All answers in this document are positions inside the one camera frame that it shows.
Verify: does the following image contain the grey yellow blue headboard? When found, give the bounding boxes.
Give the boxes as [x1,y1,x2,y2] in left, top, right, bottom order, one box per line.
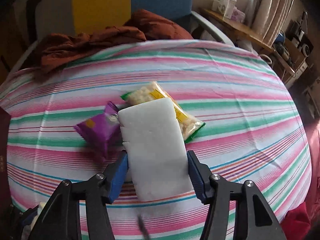
[35,0,192,40]

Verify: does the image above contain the wooden side shelf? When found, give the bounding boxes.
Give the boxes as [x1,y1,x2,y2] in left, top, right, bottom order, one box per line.
[200,8,274,53]

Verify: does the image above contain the pink patterned curtain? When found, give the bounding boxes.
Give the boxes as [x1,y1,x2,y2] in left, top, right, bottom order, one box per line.
[251,0,293,46]

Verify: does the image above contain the striped pink green bedsheet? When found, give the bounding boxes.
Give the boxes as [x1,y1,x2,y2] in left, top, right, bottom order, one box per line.
[1,40,312,239]

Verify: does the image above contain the red cloth at corner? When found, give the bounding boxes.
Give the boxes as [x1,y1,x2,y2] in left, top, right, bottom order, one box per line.
[280,202,311,240]

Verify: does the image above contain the white boxes on shelf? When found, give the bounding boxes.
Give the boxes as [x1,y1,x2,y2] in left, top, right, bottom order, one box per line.
[212,0,246,23]

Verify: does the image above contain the purple snack packet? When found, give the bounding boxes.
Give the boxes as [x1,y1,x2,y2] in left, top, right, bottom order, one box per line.
[74,101,120,159]

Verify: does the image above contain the dark red blanket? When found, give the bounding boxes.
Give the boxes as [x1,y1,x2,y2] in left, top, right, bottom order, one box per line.
[39,9,193,74]

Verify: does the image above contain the white foam block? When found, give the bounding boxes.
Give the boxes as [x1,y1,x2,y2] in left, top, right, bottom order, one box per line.
[118,98,192,202]

